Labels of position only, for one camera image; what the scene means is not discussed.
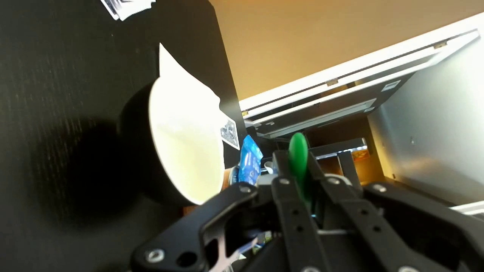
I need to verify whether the grey metal panel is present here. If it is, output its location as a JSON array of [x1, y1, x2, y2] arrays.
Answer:
[[366, 37, 484, 206]]

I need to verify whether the aluminium rail frame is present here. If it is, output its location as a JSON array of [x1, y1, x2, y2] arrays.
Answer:
[[239, 14, 484, 143]]

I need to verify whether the blue packet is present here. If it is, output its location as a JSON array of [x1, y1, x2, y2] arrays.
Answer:
[[234, 134, 265, 188]]

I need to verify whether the cream round bowl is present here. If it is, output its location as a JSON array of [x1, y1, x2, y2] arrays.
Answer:
[[148, 75, 225, 206]]

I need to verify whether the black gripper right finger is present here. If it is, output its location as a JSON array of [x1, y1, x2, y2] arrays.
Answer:
[[307, 150, 484, 272]]

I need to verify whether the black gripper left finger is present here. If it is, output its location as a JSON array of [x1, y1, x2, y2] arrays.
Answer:
[[130, 150, 331, 272]]

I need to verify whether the blue playing card deck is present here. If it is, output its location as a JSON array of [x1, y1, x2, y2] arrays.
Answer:
[[98, 0, 157, 23]]

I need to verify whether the green plastic spoon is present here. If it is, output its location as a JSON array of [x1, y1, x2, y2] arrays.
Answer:
[[287, 132, 311, 209]]

